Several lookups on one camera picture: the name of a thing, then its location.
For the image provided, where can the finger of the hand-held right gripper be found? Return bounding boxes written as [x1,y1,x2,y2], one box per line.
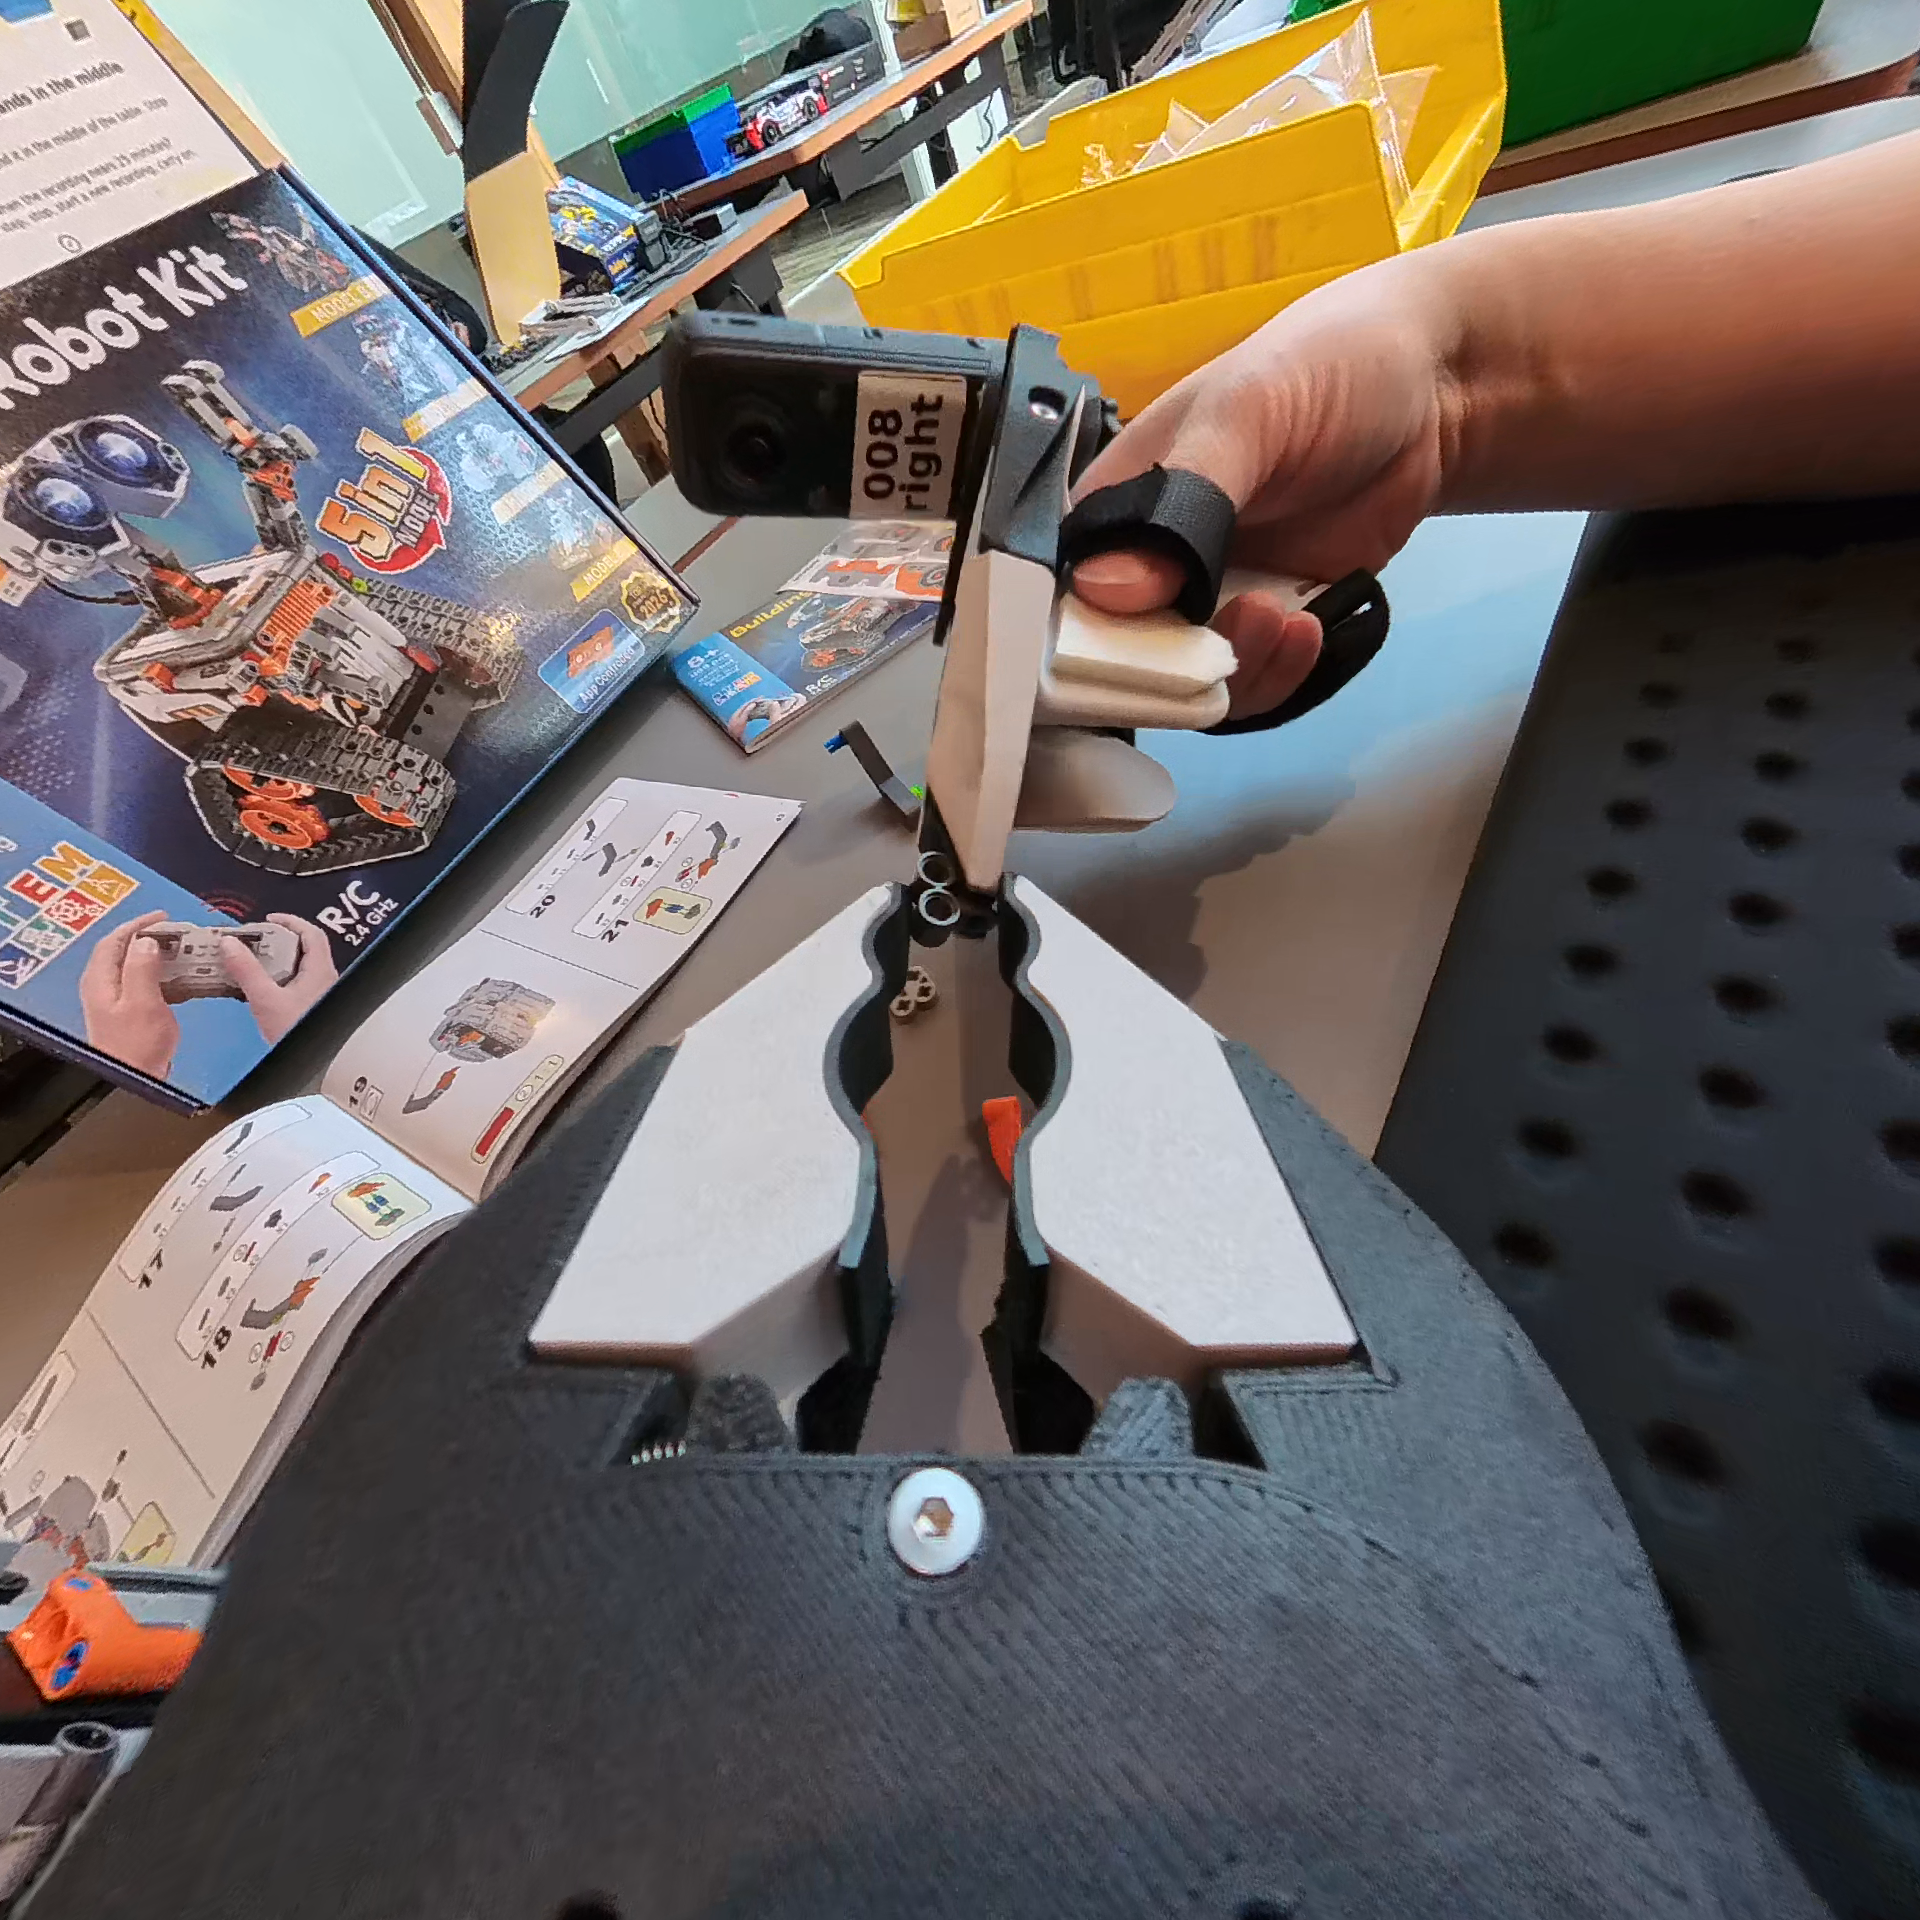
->
[918,539,1063,905]

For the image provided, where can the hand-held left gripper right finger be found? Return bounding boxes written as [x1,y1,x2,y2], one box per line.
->
[977,872,1361,1454]

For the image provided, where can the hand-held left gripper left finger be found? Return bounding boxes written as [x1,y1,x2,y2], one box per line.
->
[525,881,911,1454]

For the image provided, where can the dark grey bent beam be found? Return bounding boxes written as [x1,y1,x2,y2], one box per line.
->
[822,719,922,822]

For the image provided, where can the dark grey double connector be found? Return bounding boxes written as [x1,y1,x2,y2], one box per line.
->
[907,848,999,940]

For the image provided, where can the person's right forearm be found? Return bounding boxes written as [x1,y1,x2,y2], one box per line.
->
[1475,127,1920,519]

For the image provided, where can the grey desk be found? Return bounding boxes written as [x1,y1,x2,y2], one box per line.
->
[0,89,1920,1455]

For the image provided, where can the short wooden office desk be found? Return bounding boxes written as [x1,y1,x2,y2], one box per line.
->
[487,192,810,488]

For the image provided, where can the long wooden office desk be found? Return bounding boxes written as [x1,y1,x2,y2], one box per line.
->
[659,0,1039,212]

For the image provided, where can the person's right hand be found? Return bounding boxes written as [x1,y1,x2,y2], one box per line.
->
[1066,241,1487,725]

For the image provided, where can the orange grey sticker sheet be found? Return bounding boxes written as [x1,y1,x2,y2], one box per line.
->
[778,517,961,606]

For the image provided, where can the small blue manual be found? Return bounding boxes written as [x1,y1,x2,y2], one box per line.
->
[667,588,938,756]

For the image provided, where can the yellow plastic bin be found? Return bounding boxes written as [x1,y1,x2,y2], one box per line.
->
[835,0,1506,413]

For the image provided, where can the white instruction booklet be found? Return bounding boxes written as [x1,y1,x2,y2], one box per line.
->
[0,776,805,1568]

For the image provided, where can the clear plastic bags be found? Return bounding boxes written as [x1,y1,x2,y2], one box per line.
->
[1072,16,1426,203]

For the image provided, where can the toy car box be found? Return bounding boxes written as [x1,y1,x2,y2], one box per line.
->
[727,40,882,164]

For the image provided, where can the blue green storage bin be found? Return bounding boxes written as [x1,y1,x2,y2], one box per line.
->
[611,86,739,203]

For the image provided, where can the small colourful toy box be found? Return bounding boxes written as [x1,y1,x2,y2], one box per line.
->
[544,176,665,296]

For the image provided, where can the cardboard box with black flaps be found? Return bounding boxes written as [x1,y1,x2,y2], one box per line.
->
[457,0,570,347]

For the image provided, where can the black perforated panel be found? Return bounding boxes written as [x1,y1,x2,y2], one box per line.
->
[1375,510,1920,1920]

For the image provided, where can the blue robot kit box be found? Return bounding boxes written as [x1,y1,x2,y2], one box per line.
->
[0,164,698,1120]

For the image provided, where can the green plastic bin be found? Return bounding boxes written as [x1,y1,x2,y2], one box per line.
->
[1497,0,1824,149]

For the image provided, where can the grey black robot model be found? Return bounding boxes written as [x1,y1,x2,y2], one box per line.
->
[0,1558,219,1823]

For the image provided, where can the printed instruction sheet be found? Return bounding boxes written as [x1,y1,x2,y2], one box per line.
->
[0,0,256,294]

